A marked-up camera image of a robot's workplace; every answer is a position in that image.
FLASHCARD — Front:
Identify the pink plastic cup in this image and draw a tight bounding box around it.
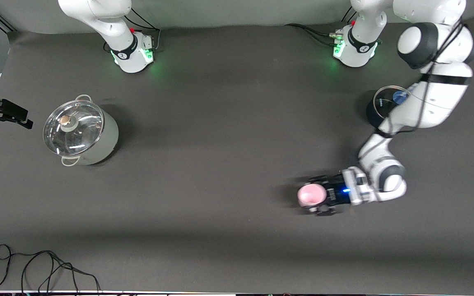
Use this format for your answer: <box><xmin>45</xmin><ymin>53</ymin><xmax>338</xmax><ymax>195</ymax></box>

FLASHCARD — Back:
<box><xmin>297</xmin><ymin>183</ymin><xmax>327</xmax><ymax>208</ymax></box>

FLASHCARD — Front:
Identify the large glass pot lid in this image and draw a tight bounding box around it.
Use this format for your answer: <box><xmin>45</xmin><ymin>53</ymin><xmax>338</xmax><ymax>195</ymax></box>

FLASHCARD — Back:
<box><xmin>43</xmin><ymin>100</ymin><xmax>104</xmax><ymax>157</ymax></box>

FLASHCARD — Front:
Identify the dark blue saucepan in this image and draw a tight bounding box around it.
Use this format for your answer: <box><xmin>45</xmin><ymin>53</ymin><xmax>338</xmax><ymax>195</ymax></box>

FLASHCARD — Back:
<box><xmin>366</xmin><ymin>86</ymin><xmax>408</xmax><ymax>131</ymax></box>

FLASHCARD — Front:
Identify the glass lid with blue knob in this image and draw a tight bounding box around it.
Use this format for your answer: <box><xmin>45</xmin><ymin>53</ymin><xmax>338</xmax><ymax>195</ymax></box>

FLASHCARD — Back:
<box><xmin>373</xmin><ymin>86</ymin><xmax>411</xmax><ymax>124</ymax></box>

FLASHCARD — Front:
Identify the grey two-handled cooking pot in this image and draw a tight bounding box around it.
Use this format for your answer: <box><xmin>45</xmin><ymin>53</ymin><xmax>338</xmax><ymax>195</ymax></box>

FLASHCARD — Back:
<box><xmin>44</xmin><ymin>95</ymin><xmax>119</xmax><ymax>167</ymax></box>

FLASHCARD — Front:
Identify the loose thin black cable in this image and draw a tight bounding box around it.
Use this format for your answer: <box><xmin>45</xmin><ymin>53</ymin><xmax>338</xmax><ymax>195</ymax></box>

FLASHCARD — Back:
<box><xmin>0</xmin><ymin>244</ymin><xmax>102</xmax><ymax>294</ymax></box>

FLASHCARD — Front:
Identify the black left arm base cable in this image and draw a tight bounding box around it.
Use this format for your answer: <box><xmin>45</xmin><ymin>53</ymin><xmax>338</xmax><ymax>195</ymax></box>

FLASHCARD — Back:
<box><xmin>284</xmin><ymin>8</ymin><xmax>359</xmax><ymax>46</ymax></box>

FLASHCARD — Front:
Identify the black arm base cable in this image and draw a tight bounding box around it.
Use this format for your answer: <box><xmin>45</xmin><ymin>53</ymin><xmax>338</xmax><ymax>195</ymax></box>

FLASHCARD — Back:
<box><xmin>103</xmin><ymin>8</ymin><xmax>161</xmax><ymax>53</ymax></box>
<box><xmin>284</xmin><ymin>8</ymin><xmax>359</xmax><ymax>46</ymax></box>

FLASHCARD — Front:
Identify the black right arm base cable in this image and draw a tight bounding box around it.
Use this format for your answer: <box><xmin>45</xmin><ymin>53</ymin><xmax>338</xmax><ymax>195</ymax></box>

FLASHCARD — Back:
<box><xmin>103</xmin><ymin>8</ymin><xmax>161</xmax><ymax>53</ymax></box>

